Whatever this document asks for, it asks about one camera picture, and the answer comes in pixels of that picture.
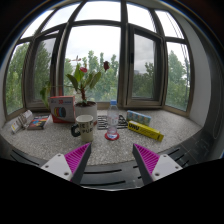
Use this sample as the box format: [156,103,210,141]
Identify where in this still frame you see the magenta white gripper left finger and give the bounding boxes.
[42,143,91,184]

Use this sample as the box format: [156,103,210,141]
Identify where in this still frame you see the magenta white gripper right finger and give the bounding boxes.
[132,144,182,184]

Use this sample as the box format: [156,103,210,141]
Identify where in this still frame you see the clear plastic water bottle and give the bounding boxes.
[107,100,119,135]

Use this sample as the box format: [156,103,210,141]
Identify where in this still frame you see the yellow glue stick box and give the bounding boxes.
[128,121,164,141]

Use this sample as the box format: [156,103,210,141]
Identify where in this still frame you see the red round coaster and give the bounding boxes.
[104,133,120,141]

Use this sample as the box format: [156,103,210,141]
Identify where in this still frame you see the dark colourful book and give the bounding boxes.
[28,115,50,130]

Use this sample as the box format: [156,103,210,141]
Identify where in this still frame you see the black patterned trivet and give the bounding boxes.
[97,115,128,130]

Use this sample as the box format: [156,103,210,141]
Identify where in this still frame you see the light blue tissue pack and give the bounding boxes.
[126,110,151,126]

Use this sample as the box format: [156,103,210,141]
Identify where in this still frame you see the red white filament box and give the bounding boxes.
[50,96,75,123]

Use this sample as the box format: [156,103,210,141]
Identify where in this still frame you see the potted plant white pot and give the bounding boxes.
[66,57,109,125]

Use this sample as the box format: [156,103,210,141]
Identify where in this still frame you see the white mug black handle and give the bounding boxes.
[71,115,93,142]

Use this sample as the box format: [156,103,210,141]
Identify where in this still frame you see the dark window frame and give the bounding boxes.
[0,0,194,119]

